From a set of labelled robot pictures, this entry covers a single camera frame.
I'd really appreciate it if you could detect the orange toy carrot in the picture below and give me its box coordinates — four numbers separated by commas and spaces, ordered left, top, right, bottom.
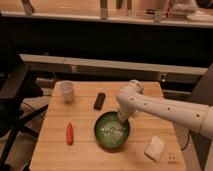
66, 123, 74, 145

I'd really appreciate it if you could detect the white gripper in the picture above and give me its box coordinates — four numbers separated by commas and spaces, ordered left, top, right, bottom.
117, 105, 136, 122

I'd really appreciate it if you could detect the white paper cup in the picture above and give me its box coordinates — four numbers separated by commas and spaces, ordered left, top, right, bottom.
59, 81, 74, 103

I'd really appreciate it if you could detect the green ceramic bowl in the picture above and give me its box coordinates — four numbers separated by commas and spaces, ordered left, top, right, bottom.
94, 111, 130, 149

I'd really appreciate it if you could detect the black rectangular block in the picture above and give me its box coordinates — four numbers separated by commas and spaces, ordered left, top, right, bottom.
94, 93, 105, 110

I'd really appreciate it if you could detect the black tripod stand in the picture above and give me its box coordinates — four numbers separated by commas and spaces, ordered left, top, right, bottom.
0, 13, 48, 171

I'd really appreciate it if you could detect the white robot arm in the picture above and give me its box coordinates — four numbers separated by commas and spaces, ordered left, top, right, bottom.
116, 80, 213, 139

